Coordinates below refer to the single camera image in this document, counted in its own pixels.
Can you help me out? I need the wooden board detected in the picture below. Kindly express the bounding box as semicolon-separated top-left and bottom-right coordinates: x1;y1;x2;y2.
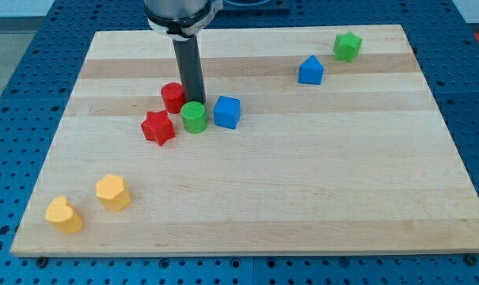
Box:
11;25;479;257

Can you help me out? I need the yellow heart block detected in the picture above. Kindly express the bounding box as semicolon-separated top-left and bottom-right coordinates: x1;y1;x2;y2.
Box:
44;196;84;234

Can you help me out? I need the green star block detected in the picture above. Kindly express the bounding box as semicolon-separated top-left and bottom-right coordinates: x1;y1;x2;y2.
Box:
333;32;363;63

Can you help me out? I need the blue cube block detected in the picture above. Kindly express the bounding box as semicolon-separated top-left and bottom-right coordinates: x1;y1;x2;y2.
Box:
213;96;241;129

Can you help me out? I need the blue pentagon block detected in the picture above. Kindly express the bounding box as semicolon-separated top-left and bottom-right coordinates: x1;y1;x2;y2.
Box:
298;55;324;85

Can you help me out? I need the red cylinder block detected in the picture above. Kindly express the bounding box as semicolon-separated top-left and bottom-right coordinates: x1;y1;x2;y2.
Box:
161;82;186;114

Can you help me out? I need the yellow hexagon block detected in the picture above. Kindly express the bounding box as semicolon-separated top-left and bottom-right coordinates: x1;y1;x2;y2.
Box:
96;174;131;211

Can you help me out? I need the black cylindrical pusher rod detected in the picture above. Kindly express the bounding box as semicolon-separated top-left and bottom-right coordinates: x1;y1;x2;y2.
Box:
173;36;206;104

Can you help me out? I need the red star block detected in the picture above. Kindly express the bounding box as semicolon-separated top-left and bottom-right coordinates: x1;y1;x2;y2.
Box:
141;110;176;146

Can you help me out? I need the green cylinder block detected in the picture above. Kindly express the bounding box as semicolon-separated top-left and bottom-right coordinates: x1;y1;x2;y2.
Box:
181;101;207;134

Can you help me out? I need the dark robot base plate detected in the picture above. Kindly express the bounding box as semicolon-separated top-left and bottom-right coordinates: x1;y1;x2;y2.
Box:
221;0;291;12

